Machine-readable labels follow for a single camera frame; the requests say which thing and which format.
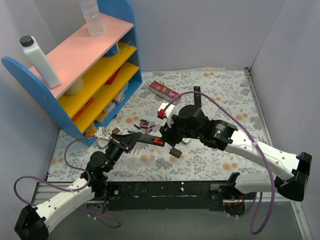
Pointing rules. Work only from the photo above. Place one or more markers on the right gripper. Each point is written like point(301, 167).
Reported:
point(169, 133)

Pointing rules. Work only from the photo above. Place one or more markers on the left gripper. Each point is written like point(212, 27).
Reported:
point(123, 143)

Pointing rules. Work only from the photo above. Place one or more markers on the pile of small batteries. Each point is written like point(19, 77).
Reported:
point(144, 125)

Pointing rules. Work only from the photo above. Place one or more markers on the black battery cover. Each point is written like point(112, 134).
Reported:
point(175, 152)

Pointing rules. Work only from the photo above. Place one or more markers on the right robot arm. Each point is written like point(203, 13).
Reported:
point(289, 172)

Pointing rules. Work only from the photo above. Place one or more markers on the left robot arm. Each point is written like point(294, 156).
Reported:
point(35, 222)

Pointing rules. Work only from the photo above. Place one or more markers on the small white display remote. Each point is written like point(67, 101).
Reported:
point(117, 130)

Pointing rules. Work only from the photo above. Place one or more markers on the white ac remote lower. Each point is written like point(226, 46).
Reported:
point(186, 140)

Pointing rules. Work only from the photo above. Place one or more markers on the black tv remote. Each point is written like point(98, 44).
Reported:
point(197, 97)

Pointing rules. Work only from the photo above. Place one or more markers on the white packets on shelf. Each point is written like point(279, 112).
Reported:
point(115, 101)

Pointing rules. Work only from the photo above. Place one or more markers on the floral table mat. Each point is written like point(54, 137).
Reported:
point(228, 97)

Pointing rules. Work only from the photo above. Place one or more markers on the red toothpaste box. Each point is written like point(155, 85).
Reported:
point(162, 91)

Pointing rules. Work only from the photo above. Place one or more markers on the orange box on shelf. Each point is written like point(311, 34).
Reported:
point(83, 109)

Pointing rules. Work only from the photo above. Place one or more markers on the beige cylinder on shelf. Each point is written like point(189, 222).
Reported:
point(75, 88)

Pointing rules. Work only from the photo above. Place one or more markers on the blue pink yellow shelf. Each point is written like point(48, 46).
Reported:
point(81, 56)

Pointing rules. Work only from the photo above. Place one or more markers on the blue white can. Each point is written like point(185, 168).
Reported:
point(112, 51)

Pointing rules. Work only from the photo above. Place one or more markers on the white bottle black cap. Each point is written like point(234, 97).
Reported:
point(39, 60)

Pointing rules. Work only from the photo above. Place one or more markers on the clear plastic water bottle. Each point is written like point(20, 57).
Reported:
point(92, 16)

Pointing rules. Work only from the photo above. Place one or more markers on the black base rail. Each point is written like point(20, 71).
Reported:
point(171, 195)

